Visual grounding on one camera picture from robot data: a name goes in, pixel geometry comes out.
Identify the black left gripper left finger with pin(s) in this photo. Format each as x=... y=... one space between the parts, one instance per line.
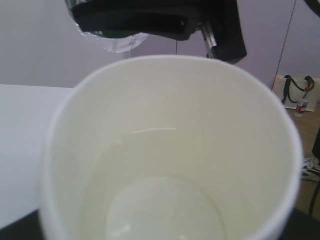
x=27 y=228

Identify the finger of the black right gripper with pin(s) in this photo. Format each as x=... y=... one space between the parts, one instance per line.
x=173 y=19

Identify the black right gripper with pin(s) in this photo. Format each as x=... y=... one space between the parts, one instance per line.
x=221 y=30

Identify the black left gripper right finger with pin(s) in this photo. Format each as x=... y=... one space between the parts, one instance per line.
x=304 y=227

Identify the clear water bottle green label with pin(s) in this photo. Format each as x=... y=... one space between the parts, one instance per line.
x=115 y=42

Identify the white paper cup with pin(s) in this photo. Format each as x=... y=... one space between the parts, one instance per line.
x=169 y=148

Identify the small red label bottle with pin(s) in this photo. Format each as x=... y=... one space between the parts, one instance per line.
x=301 y=107

